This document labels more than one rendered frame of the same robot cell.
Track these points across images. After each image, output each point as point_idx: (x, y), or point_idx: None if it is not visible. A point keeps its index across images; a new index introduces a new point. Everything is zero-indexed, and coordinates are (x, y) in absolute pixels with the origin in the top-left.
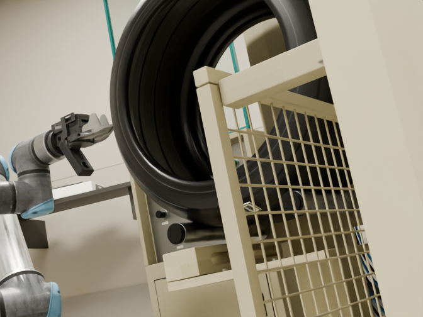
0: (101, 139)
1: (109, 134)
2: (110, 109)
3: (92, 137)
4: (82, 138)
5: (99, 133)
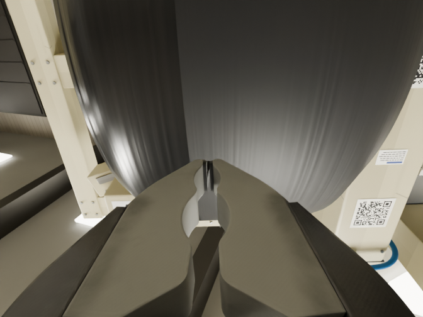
0: (338, 278)
1: (245, 178)
2: (78, 100)
3: (166, 248)
4: (77, 305)
5: (161, 178)
